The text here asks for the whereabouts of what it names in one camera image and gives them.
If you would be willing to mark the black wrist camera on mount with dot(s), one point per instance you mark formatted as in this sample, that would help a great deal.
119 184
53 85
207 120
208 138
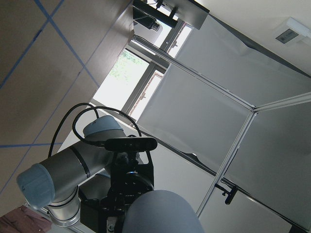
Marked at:
125 150

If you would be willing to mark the black clamp on frame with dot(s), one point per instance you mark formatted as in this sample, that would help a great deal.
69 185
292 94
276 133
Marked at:
230 194

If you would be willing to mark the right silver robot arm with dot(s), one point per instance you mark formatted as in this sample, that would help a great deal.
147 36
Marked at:
54 183

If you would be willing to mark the brown paper table cover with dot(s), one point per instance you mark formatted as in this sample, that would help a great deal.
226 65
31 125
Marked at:
53 55

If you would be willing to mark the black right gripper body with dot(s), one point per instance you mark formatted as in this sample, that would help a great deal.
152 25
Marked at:
104 204

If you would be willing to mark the blue plastic cup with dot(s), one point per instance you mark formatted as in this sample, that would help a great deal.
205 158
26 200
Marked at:
161 211

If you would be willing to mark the white tent frame panels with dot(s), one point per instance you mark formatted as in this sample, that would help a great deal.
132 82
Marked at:
273 163

